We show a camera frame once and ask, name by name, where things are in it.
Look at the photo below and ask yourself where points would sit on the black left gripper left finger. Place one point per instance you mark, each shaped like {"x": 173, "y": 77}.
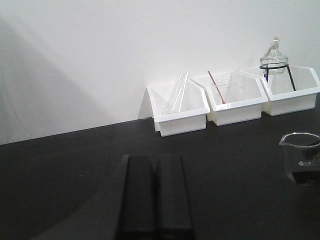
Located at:
{"x": 138, "y": 217}

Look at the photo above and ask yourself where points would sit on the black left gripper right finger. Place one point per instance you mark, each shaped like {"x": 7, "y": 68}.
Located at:
{"x": 173, "y": 216}

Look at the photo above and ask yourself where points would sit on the clear glass beaker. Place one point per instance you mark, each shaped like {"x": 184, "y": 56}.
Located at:
{"x": 301, "y": 152}

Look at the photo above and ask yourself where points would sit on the small glass beaker in bin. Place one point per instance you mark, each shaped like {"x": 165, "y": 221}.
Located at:
{"x": 231, "y": 92}

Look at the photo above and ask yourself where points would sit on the glass tubes in bin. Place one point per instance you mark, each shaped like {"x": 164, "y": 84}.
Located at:
{"x": 174, "y": 103}

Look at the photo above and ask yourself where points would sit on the left white storage bin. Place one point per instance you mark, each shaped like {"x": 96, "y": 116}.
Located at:
{"x": 192, "y": 116}

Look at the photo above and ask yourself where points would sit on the white storage bin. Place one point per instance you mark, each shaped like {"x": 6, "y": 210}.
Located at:
{"x": 248, "y": 109}
{"x": 192, "y": 116}
{"x": 282, "y": 99}

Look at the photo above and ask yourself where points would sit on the red stirring rod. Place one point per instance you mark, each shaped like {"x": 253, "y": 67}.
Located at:
{"x": 216, "y": 86}

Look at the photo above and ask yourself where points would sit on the middle white storage bin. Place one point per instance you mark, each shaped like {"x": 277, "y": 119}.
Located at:
{"x": 248, "y": 109}

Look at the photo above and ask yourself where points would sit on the right white storage bin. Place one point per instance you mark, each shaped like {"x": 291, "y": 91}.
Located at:
{"x": 282, "y": 99}

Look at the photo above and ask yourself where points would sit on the glass alcohol lamp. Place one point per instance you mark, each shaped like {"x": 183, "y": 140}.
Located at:
{"x": 274, "y": 62}

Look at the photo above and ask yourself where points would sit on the black wire tripod stand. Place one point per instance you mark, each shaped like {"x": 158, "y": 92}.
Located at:
{"x": 290, "y": 75}

